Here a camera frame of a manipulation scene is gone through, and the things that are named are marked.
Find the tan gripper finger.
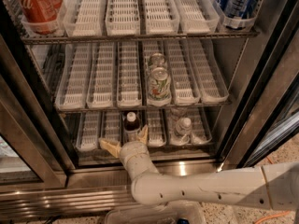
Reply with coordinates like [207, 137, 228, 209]
[99, 138, 121, 158]
[137, 125, 149, 145]

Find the dark bottle with white cap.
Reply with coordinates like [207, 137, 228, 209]
[124, 112, 141, 142]

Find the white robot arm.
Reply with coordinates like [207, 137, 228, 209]
[99, 127, 299, 210]

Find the clear water bottle front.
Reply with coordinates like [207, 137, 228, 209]
[171, 118, 192, 146]

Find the clear water bottle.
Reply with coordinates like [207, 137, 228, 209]
[170, 107, 188, 122]
[171, 118, 192, 146]

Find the clear water bottle rear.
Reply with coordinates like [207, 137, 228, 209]
[170, 107, 188, 122]

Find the stainless steel fridge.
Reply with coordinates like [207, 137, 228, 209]
[0, 0, 299, 222]

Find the blue bottle cap in bin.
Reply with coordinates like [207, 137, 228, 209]
[177, 218, 190, 224]

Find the fridge door right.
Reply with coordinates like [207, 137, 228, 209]
[221, 5, 299, 170]

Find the white tray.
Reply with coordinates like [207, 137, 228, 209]
[76, 112, 100, 152]
[86, 42, 116, 108]
[63, 0, 107, 37]
[55, 43, 92, 110]
[117, 42, 142, 107]
[174, 0, 219, 34]
[146, 110, 166, 147]
[99, 111, 121, 149]
[143, 0, 179, 35]
[164, 40, 200, 105]
[188, 39, 229, 104]
[106, 0, 140, 35]

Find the green white soda can front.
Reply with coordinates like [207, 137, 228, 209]
[148, 67, 171, 106]

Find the silver soda can rear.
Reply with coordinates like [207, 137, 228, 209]
[148, 52, 167, 72]

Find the clear plastic bin on floor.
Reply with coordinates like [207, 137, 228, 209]
[105, 201, 206, 224]

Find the red cola can front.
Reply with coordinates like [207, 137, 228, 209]
[18, 0, 57, 35]

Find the blue silver can middle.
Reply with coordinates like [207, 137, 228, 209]
[224, 0, 249, 19]

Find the middle wire shelf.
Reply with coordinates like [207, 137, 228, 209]
[55, 100, 231, 113]

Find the wire shelf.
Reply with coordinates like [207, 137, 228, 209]
[55, 100, 231, 113]
[21, 30, 260, 45]

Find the top wire shelf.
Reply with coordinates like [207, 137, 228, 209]
[21, 30, 260, 45]

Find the orange power cable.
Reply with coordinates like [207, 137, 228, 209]
[254, 156, 292, 224]

